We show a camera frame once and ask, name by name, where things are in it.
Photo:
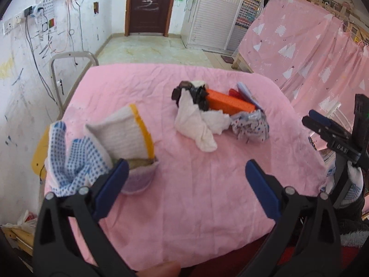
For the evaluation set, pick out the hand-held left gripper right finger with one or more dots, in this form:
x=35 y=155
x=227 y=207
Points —
x=255 y=173

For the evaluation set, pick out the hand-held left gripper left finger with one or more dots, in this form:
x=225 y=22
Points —
x=122 y=168

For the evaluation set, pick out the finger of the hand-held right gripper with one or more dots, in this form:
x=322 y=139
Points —
x=320 y=129
x=324 y=117

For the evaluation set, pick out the white dotted work glove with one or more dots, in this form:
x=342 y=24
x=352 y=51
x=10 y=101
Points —
x=121 y=138

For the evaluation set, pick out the orange cardboard box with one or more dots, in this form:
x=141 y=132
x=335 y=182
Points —
x=227 y=101

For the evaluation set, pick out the white tissue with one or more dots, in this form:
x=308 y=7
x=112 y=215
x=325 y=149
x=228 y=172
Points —
x=216 y=119
x=193 y=124

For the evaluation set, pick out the person's right hand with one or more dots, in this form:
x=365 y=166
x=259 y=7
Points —
x=356 y=180

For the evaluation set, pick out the person's left hand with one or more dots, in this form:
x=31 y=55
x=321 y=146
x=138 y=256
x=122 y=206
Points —
x=158 y=269

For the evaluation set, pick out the crumpled printed wrapper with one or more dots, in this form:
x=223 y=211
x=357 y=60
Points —
x=250 y=127

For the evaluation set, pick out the pink tablecloth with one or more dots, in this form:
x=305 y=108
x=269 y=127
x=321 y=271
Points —
x=173 y=193

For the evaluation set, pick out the pink printed curtain sheet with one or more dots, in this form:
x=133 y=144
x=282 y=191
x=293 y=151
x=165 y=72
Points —
x=302 y=49

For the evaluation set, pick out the light blue paper packet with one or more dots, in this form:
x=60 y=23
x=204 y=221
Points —
x=248 y=93

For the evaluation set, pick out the black crumpled wrapper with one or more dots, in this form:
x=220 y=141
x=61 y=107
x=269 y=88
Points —
x=199 y=98

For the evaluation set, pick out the white plastic bag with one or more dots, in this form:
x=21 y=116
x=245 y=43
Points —
x=24 y=222

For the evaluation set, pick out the dark door mat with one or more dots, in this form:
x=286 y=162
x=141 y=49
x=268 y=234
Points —
x=227 y=59

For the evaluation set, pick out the white slatted wardrobe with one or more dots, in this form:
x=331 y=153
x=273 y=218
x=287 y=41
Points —
x=213 y=14

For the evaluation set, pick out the dark brown door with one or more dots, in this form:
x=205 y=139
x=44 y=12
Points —
x=150 y=5

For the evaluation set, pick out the black plug adapter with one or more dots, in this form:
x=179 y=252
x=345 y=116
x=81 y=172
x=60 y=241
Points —
x=28 y=11

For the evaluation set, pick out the grey metal chair frame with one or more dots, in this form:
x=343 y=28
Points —
x=54 y=86

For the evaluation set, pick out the colourful grid wall poster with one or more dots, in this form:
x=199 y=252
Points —
x=248 y=11

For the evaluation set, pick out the white wall power strip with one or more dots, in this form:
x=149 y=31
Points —
x=11 y=25

